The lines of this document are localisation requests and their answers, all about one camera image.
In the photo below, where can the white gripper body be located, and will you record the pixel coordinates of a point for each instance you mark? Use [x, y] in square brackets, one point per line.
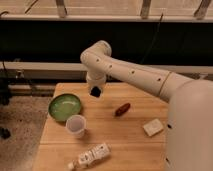
[99, 83]

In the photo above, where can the black eraser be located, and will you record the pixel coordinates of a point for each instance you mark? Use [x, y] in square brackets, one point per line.
[95, 91]

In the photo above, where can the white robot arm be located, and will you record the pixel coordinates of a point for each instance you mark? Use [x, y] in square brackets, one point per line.
[189, 132]

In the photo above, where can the green bowl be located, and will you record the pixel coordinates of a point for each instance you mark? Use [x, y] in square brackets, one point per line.
[64, 106]

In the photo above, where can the white rectangular sponge block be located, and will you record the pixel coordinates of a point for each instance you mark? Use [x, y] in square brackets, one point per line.
[153, 127]

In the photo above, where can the brown oblong object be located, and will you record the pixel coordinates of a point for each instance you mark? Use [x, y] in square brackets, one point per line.
[122, 109]

